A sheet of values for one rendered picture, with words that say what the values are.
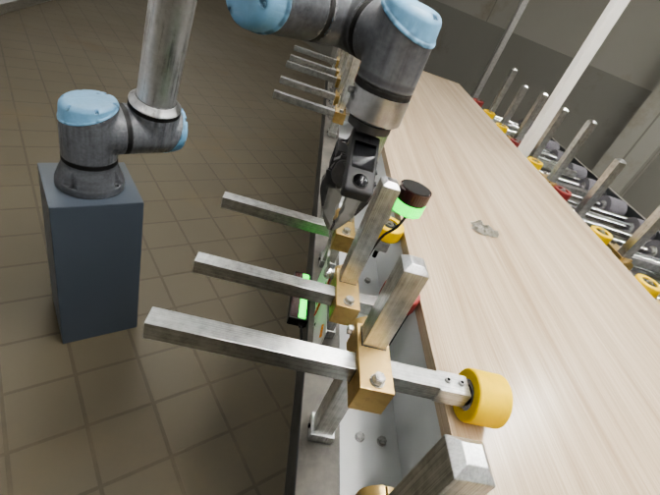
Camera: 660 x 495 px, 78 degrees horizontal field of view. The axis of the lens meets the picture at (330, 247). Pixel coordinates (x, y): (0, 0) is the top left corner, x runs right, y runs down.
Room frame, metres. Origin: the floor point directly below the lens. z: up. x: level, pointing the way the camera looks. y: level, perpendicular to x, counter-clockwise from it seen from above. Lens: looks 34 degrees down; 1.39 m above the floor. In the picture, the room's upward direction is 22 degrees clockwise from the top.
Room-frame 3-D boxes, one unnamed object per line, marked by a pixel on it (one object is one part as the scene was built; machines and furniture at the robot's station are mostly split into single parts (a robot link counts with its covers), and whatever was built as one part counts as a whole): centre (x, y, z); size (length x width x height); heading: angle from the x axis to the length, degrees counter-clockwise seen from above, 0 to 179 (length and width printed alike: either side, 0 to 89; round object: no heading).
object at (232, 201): (0.87, 0.07, 0.84); 0.43 x 0.03 x 0.04; 102
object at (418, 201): (0.69, -0.11, 1.10); 0.06 x 0.06 x 0.02
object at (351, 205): (0.66, 0.00, 1.04); 0.06 x 0.03 x 0.09; 12
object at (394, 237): (0.91, -0.12, 0.85); 0.08 x 0.08 x 0.11
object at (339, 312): (0.66, -0.07, 0.84); 0.13 x 0.06 x 0.05; 12
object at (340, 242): (0.91, -0.01, 0.84); 0.13 x 0.06 x 0.05; 12
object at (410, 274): (0.44, -0.11, 0.88); 0.03 x 0.03 x 0.48; 12
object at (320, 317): (0.71, -0.03, 0.75); 0.26 x 0.01 x 0.10; 12
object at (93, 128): (1.01, 0.77, 0.79); 0.17 x 0.15 x 0.18; 143
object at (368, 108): (0.65, 0.02, 1.23); 0.10 x 0.09 x 0.05; 102
